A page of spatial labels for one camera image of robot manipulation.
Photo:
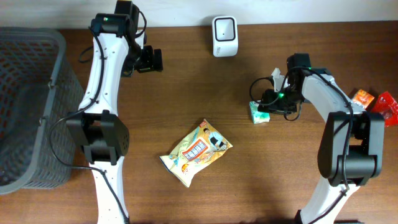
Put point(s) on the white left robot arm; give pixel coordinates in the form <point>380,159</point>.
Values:
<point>119,50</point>

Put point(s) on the yellow snack bag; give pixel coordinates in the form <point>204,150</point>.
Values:
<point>196,151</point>

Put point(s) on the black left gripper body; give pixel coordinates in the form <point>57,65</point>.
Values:
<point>157,60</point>

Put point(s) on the teal tissue pack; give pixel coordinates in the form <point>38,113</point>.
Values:
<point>258,116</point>

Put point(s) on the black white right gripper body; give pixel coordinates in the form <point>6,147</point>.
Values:
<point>267,101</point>

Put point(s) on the white barcode scanner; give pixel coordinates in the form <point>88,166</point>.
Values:
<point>225,36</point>

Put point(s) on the red snack bag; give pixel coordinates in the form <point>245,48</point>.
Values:
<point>386,105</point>

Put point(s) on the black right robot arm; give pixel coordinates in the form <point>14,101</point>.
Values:
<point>351,148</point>

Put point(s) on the grey plastic basket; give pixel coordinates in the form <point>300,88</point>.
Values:
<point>38,87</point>

